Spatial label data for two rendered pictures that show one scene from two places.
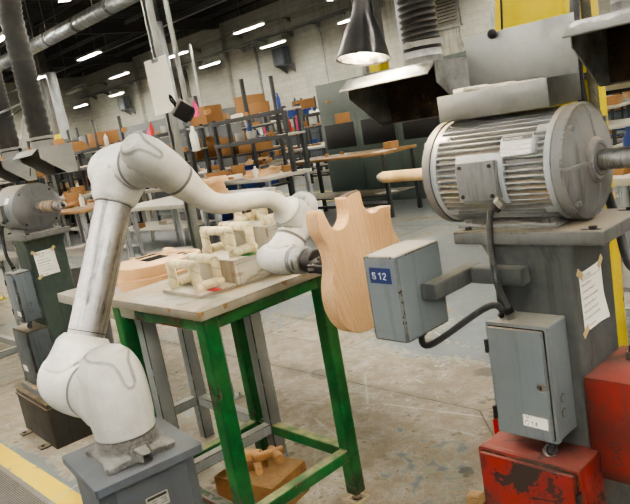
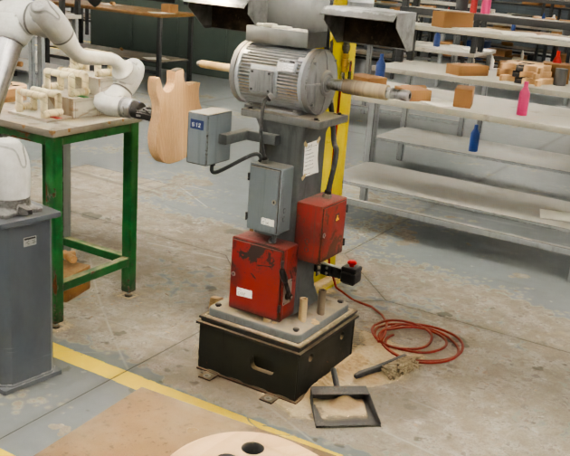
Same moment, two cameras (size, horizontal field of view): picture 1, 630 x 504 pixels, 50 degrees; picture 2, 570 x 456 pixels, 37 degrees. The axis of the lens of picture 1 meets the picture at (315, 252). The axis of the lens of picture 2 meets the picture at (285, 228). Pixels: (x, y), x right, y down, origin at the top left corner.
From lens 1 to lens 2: 1.80 m
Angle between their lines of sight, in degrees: 18
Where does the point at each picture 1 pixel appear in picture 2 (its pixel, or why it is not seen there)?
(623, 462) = (308, 250)
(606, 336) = (314, 184)
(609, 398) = (308, 213)
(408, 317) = (208, 151)
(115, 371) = (16, 155)
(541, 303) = (282, 157)
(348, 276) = (166, 124)
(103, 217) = (5, 50)
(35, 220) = not seen: outside the picture
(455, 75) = (259, 11)
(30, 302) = not seen: outside the picture
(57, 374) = not seen: outside the picture
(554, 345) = (285, 180)
